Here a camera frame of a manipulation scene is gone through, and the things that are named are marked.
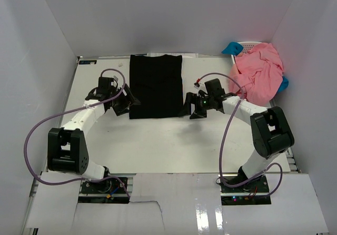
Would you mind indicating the printed paper at back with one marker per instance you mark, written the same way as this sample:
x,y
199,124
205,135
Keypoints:
x,y
184,55

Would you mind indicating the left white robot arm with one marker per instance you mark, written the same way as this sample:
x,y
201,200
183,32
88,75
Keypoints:
x,y
67,149

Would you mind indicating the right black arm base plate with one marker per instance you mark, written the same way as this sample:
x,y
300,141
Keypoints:
x,y
251,193

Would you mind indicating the blue t shirt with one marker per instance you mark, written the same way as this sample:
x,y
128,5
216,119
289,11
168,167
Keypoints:
x,y
284,83

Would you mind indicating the black t shirt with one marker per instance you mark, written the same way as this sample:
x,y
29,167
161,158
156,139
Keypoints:
x,y
157,83

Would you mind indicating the black label sticker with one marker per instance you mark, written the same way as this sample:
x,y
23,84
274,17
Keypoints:
x,y
87,62

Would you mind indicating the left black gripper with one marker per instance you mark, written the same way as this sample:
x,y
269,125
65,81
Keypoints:
x,y
128,100

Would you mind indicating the white perforated laundry basket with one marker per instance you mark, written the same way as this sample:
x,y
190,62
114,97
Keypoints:
x,y
241,47

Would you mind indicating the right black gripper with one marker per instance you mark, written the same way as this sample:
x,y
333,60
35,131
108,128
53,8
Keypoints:
x,y
191,98

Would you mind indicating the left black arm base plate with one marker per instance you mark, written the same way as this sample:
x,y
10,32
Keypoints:
x,y
110,191

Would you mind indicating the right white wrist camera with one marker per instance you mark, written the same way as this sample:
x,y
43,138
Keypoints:
x,y
197,84

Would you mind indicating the pink t shirt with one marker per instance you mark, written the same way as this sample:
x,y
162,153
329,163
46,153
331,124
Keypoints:
x,y
258,73

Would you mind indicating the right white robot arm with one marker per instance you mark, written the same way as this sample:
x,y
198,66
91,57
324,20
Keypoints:
x,y
271,133

